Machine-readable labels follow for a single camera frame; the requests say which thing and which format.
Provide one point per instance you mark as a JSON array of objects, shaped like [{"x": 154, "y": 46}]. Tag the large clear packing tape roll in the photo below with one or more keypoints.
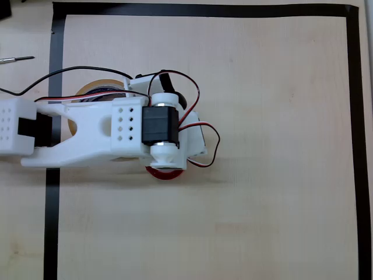
[{"x": 99, "y": 83}]

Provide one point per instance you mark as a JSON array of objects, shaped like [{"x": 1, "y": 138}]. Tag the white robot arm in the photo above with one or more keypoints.
[{"x": 87, "y": 131}]

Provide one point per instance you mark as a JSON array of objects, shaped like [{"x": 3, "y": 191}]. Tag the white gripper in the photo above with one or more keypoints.
[{"x": 201, "y": 142}]

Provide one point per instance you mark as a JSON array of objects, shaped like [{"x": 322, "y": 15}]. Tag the thin black-tipped screwdriver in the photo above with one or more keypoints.
[{"x": 20, "y": 58}]

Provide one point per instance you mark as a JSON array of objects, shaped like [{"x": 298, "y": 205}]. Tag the flat black object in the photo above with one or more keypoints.
[{"x": 4, "y": 7}]

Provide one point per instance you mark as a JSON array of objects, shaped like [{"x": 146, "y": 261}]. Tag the small red tape roll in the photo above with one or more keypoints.
[{"x": 164, "y": 175}]

